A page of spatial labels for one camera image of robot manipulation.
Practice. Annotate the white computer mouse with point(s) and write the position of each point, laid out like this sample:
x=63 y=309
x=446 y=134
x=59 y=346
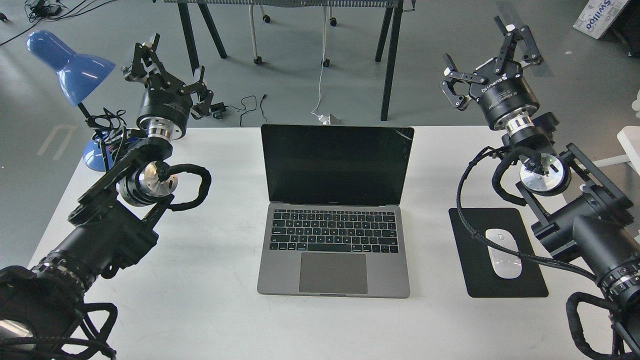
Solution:
x=505 y=265

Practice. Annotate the black background table frame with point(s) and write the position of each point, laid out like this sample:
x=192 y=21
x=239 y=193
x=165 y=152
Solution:
x=220 y=28

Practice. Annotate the black mouse pad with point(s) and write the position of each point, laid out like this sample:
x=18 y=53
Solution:
x=480 y=278

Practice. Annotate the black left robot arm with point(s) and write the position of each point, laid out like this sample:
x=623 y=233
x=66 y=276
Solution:
x=44 y=315

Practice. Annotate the cardboard box with blue print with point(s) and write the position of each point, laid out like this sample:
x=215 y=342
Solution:
x=598 y=15

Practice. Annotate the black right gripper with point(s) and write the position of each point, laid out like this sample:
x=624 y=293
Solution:
x=506 y=97

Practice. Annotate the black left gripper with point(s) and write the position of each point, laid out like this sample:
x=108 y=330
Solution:
x=159 y=104

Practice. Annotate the grey laptop notebook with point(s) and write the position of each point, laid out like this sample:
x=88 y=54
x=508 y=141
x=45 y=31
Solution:
x=334 y=224

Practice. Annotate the white furniture at right edge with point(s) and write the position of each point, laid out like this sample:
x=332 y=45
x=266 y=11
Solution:
x=629 y=139

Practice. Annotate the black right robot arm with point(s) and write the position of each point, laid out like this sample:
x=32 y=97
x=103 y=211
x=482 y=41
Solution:
x=582 y=215

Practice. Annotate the blue desk lamp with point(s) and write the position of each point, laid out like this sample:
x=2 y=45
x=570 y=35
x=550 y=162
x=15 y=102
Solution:
x=78 y=76

